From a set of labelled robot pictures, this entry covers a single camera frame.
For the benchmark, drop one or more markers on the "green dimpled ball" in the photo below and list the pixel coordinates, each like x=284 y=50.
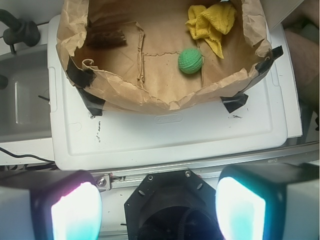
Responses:
x=190 y=61

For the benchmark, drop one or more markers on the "black octagonal base mount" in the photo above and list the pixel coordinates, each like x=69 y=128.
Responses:
x=176 y=205

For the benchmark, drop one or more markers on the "white plastic lid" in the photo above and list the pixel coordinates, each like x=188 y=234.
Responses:
x=122 y=140

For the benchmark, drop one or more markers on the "yellow microfiber cloth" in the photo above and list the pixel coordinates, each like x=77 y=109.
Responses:
x=211 y=24

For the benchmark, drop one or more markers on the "black tape strip left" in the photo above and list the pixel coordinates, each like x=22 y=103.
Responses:
x=84 y=79

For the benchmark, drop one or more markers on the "black tape strip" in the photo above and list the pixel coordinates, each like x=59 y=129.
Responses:
x=84 y=79
x=233 y=103
x=273 y=54

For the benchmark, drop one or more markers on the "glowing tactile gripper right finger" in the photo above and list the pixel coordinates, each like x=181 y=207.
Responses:
x=280 y=201

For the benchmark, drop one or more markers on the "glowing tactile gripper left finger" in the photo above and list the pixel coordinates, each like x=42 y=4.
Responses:
x=49 y=205

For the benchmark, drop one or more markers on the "aluminium frame rail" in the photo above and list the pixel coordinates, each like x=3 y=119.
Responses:
x=208 y=168

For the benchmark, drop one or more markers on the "brown paper bag tray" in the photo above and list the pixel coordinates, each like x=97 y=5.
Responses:
x=133 y=46

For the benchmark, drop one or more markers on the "black tape strip upper right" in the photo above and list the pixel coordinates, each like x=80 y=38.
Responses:
x=273 y=54

